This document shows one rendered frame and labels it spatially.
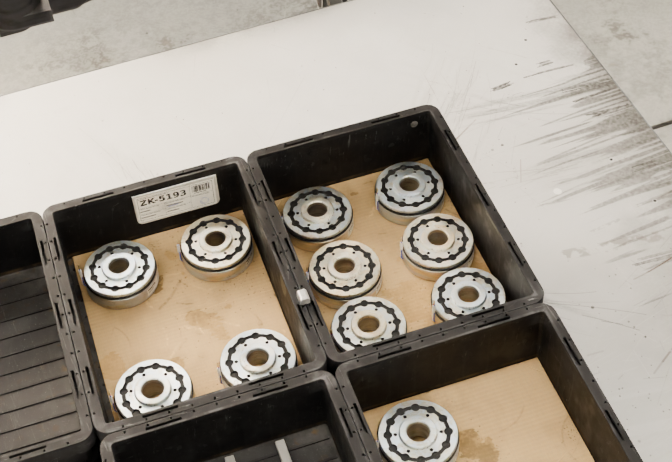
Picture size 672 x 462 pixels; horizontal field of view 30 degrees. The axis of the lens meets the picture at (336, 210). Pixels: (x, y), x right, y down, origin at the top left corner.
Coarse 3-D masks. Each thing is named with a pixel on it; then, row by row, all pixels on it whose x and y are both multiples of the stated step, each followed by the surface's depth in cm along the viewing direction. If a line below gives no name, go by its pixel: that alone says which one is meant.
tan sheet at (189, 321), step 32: (160, 256) 184; (256, 256) 183; (160, 288) 180; (192, 288) 179; (224, 288) 179; (256, 288) 179; (96, 320) 176; (128, 320) 176; (160, 320) 176; (192, 320) 175; (224, 320) 175; (256, 320) 175; (128, 352) 172; (160, 352) 172; (192, 352) 172
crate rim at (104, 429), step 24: (192, 168) 181; (216, 168) 181; (240, 168) 181; (120, 192) 179; (48, 216) 176; (264, 216) 174; (48, 240) 173; (288, 264) 169; (288, 288) 166; (72, 312) 166; (72, 336) 162; (312, 336) 160; (240, 384) 156; (264, 384) 156; (96, 408) 155; (168, 408) 154; (192, 408) 154; (96, 432) 153
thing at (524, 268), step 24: (384, 120) 186; (288, 144) 184; (312, 144) 184; (456, 144) 182; (264, 192) 178; (480, 192) 178; (288, 240) 171; (504, 240) 170; (528, 264) 167; (312, 312) 163; (480, 312) 162; (504, 312) 162; (408, 336) 160; (336, 360) 158
